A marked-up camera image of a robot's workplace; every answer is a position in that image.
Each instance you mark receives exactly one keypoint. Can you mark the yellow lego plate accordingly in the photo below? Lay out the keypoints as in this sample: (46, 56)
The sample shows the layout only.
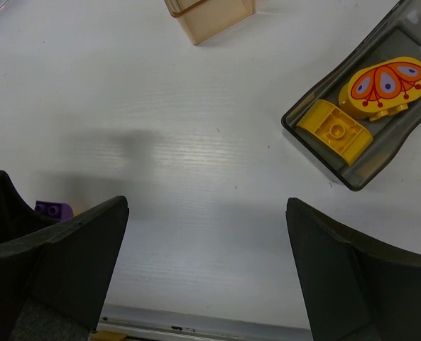
(336, 130)

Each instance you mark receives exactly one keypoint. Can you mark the yellow orange printed lego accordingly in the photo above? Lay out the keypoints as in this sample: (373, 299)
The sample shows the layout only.
(382, 90)

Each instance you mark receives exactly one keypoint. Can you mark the orange plastic container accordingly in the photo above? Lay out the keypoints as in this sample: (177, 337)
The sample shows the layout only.
(203, 19)

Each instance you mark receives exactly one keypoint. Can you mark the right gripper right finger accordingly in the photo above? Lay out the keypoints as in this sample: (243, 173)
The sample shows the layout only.
(355, 287)

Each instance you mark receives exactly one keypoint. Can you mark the aluminium rail front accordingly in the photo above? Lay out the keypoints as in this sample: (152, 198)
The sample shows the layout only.
(144, 324)

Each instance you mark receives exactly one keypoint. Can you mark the light purple lego piece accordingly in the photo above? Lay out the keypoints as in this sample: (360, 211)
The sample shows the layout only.
(58, 211)

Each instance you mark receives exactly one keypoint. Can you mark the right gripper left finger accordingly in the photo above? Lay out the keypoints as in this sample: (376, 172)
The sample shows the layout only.
(54, 276)

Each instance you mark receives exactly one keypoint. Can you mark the grey plastic container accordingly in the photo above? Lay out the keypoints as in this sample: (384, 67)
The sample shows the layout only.
(397, 35)

